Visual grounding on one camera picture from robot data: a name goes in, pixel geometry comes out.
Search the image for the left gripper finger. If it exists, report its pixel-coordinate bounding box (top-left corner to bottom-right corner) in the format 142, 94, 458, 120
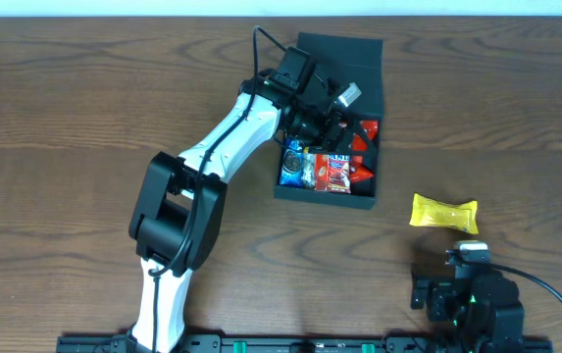
303, 145, 354, 156
333, 120, 378, 157

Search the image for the yellow Hacks candy bag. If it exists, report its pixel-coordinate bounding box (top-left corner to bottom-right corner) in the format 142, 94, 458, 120
301, 153, 316, 190

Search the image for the red Hello Panda box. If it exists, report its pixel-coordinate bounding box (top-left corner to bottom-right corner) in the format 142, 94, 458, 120
314, 154, 351, 194

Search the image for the blue Oreo cookie pack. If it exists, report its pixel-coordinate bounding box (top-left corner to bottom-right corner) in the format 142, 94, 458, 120
279, 137, 304, 188

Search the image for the red Hacks candy bag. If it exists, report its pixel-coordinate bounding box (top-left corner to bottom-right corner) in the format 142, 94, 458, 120
348, 121, 379, 184

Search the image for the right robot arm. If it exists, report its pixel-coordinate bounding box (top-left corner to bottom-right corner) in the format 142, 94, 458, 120
410, 250, 525, 352

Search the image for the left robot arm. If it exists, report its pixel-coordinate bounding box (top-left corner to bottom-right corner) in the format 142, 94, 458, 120
128, 47, 383, 352

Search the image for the black open gift box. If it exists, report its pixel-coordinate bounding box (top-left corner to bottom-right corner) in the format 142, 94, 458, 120
274, 32, 385, 210

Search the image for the small yellow snack packet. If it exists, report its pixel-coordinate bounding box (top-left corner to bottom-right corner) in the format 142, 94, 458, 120
409, 193, 479, 235

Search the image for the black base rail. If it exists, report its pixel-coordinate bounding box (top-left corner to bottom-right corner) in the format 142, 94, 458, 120
55, 333, 554, 353

